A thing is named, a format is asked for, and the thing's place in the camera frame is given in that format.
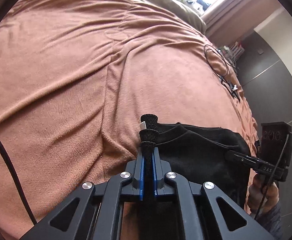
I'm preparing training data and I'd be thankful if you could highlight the black coiled cable on bed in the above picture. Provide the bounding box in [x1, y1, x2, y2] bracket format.
[203, 44, 241, 103]

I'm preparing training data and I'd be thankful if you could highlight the black braided cable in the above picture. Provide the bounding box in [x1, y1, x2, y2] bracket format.
[0, 122, 38, 225]

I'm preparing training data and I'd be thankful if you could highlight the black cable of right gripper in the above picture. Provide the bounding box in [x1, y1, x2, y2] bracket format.
[254, 133, 290, 221]

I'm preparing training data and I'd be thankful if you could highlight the right pink curtain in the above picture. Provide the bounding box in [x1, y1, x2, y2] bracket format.
[202, 0, 281, 47]

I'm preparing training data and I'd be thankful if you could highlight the person's right hand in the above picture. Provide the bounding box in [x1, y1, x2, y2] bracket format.
[247, 174, 279, 214]

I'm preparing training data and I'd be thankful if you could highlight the black sleeveless shirt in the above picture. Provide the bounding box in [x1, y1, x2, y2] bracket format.
[138, 113, 252, 208]

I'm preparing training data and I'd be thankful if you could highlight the white bedside table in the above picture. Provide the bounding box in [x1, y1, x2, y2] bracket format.
[218, 41, 244, 63]

